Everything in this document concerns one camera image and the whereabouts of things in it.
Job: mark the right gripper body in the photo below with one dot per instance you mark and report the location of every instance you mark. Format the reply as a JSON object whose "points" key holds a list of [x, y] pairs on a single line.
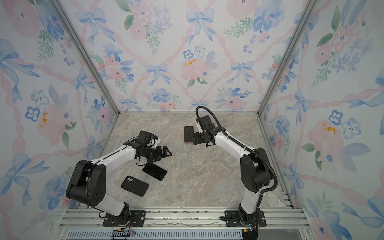
{"points": [[205, 134]]}

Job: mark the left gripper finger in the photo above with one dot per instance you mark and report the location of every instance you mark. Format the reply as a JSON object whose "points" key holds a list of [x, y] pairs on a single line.
{"points": [[164, 154], [162, 150]]}

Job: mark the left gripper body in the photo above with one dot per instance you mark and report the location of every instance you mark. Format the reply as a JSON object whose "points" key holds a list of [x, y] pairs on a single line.
{"points": [[152, 153]]}

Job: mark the blue-edged black phone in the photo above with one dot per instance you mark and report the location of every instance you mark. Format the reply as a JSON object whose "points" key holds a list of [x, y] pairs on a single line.
{"points": [[189, 133]]}

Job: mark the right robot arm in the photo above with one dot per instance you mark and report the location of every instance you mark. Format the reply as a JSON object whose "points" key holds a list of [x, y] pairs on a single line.
{"points": [[257, 174]]}

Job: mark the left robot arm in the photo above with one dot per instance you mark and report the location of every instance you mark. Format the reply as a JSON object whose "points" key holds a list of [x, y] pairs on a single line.
{"points": [[88, 184]]}

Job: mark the white-edged black phone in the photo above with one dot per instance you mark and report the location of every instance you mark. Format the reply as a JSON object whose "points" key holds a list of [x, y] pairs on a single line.
{"points": [[155, 171]]}

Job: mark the black phone case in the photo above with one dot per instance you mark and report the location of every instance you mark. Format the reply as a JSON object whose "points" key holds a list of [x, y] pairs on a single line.
{"points": [[135, 186]]}

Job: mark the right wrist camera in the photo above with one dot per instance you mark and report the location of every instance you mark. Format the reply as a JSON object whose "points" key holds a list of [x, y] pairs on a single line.
{"points": [[205, 123]]}

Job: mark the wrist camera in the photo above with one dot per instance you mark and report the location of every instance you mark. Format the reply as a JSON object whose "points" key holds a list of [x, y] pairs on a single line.
{"points": [[205, 123], [147, 139]]}

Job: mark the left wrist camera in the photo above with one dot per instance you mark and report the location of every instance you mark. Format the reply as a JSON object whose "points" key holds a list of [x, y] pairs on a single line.
{"points": [[147, 139]]}

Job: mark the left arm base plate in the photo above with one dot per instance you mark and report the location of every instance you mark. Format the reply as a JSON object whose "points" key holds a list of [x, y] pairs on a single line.
{"points": [[125, 219]]}

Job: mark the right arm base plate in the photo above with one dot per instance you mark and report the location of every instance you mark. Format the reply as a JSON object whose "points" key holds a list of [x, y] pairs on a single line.
{"points": [[241, 219]]}

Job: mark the left corner aluminium post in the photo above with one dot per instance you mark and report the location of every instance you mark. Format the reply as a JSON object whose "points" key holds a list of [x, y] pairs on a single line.
{"points": [[64, 19]]}

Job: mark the corner aluminium post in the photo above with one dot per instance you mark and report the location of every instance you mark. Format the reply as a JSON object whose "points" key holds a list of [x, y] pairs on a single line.
{"points": [[297, 34], [64, 19]]}

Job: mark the aluminium front rail frame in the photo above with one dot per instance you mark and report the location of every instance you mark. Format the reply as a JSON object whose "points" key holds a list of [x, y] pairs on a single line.
{"points": [[185, 224]]}

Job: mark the right corner aluminium post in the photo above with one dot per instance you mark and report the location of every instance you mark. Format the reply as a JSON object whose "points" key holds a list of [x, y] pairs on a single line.
{"points": [[297, 34]]}

